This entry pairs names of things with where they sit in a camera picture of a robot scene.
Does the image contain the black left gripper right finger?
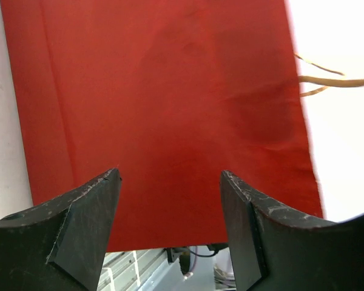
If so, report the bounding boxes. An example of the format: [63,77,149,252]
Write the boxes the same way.
[220,171,364,291]

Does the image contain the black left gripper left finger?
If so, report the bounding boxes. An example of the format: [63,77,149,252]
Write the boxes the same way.
[0,169,121,291]

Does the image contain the aluminium frame rail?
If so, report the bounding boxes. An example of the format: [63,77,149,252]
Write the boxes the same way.
[97,249,184,291]

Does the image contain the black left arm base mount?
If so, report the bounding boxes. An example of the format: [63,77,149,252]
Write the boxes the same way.
[165,247,197,275]

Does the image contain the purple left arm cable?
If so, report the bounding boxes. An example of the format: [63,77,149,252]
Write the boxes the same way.
[183,246,200,279]

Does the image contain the red brown paper bag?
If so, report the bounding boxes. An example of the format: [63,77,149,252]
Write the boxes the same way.
[1,0,323,251]

